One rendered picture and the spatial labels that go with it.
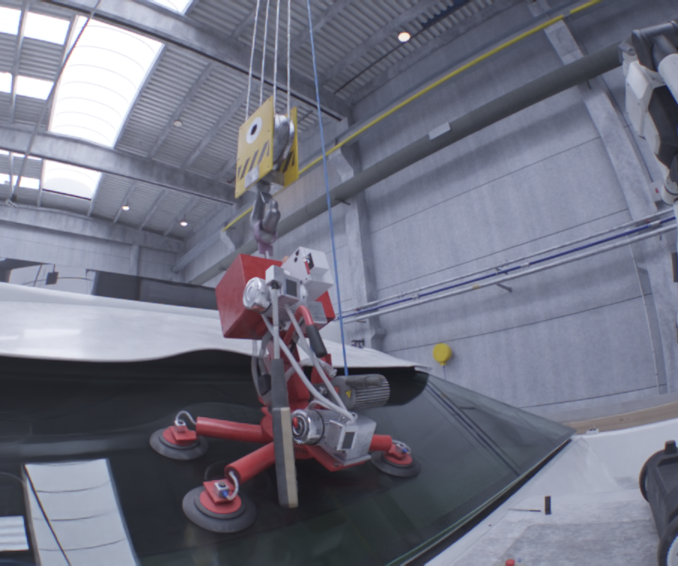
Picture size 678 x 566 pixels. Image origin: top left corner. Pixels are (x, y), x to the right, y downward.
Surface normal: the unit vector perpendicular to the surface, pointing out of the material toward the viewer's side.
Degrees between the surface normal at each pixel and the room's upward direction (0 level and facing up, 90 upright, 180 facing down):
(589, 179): 90
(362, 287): 90
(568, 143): 90
